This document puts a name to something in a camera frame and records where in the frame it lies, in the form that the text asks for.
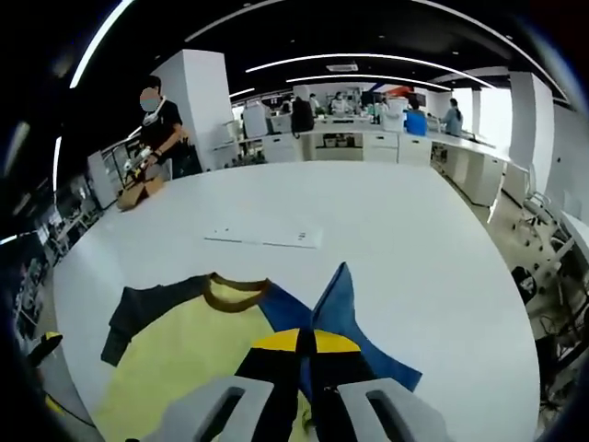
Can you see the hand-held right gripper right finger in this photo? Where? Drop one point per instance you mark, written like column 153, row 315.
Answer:
column 340, row 368

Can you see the yellow blue black garment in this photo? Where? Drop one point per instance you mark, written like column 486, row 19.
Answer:
column 184, row 350

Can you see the white box appliance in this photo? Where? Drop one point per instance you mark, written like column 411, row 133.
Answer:
column 255, row 124

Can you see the white office chairs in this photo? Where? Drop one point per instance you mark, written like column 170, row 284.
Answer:
column 537, row 201

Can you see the brown cardboard box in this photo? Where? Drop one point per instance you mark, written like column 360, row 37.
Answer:
column 133, row 195

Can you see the straight ceiling light strip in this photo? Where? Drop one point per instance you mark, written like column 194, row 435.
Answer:
column 94, row 43
column 57, row 161

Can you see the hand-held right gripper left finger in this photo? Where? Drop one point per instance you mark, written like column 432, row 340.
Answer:
column 267, row 368

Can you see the white square column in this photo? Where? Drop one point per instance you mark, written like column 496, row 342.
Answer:
column 202, row 101
column 531, row 129

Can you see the white template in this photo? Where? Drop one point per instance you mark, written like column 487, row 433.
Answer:
column 267, row 237

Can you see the long white counter cabinets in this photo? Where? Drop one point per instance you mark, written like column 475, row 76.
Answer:
column 382, row 147

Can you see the ceiling air vent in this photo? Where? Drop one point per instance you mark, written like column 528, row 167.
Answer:
column 341, row 67

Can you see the curved ceiling light strip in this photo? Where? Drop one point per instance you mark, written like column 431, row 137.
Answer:
column 368, row 76
column 377, row 55

